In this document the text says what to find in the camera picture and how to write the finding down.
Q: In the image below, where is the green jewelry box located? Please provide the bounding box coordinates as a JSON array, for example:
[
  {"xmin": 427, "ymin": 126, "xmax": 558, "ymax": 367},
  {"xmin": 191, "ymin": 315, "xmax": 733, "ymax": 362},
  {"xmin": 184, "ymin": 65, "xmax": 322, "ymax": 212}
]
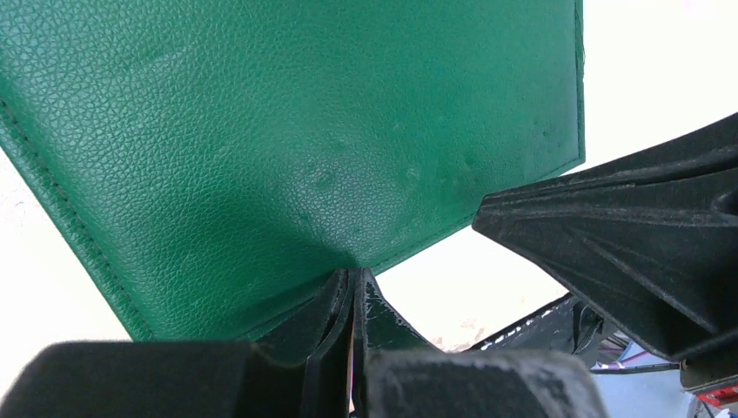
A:
[{"xmin": 1, "ymin": 1, "xmax": 585, "ymax": 340}]

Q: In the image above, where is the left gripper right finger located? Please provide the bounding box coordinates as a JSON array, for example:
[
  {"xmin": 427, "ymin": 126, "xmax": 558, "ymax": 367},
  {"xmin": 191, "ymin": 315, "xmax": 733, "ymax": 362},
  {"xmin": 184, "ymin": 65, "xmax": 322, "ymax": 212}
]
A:
[{"xmin": 352, "ymin": 268, "xmax": 607, "ymax": 417}]

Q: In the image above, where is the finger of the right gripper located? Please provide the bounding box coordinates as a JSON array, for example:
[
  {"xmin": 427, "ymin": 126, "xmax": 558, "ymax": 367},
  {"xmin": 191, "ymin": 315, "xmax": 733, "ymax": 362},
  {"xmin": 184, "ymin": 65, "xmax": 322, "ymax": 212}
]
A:
[{"xmin": 473, "ymin": 115, "xmax": 737, "ymax": 360}]

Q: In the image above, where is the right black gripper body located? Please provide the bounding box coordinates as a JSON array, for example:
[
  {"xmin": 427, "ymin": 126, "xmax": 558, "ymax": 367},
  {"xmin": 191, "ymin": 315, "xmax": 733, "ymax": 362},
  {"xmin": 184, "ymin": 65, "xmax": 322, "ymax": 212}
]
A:
[{"xmin": 680, "ymin": 360, "xmax": 737, "ymax": 410}]

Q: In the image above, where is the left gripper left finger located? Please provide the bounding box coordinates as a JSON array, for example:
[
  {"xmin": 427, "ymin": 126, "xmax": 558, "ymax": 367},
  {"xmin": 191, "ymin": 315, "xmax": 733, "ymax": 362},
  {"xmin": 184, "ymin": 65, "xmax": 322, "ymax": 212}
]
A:
[{"xmin": 1, "ymin": 270, "xmax": 351, "ymax": 417}]

